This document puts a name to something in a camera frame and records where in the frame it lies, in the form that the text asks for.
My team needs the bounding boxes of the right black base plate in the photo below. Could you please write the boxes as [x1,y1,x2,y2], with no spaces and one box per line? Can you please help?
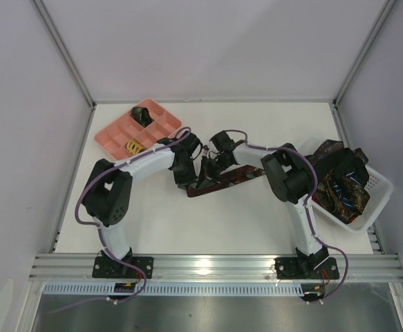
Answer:
[274,257,340,280]

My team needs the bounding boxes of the right aluminium frame post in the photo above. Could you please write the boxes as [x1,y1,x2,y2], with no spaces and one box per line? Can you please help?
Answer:
[332,0,397,104]

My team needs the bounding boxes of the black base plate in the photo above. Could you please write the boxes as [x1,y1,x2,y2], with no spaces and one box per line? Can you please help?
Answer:
[274,257,340,280]
[92,256,154,279]

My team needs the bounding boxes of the aluminium frame post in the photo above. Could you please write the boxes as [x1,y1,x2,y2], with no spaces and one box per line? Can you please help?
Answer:
[28,0,96,111]
[332,0,397,104]

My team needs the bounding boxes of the dark red patterned tie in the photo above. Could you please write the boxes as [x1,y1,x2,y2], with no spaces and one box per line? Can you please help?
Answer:
[186,165,265,198]

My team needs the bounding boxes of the rolled black yellow tie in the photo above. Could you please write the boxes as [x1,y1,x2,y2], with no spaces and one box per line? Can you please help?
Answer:
[131,107,153,127]

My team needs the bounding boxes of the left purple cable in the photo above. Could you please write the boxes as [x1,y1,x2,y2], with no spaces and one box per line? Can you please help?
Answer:
[45,126,192,314]

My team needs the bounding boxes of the aluminium front rail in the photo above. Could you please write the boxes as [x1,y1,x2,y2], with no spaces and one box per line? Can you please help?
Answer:
[29,253,403,283]

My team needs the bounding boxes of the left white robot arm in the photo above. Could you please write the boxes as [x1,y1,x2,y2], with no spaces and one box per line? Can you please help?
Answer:
[75,127,203,279]

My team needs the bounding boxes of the white slotted cable duct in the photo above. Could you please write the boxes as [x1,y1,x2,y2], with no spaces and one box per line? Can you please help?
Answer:
[43,282,304,297]

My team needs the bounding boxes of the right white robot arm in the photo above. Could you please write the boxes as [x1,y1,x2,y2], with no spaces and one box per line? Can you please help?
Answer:
[196,131,329,278]

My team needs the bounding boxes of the white plastic basket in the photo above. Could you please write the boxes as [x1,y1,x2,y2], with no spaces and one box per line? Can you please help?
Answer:
[297,136,393,234]

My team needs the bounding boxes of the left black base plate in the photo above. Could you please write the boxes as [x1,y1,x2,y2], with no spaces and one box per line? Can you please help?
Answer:
[92,256,154,279]

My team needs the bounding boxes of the rolled yellow patterned tie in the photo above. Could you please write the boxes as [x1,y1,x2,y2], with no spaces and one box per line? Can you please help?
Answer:
[125,138,147,156]

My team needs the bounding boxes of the pile of dark ties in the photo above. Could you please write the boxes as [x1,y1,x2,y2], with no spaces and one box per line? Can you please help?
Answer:
[307,140,371,225]

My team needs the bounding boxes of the left aluminium frame post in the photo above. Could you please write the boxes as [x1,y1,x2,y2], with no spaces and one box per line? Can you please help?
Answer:
[28,0,96,111]

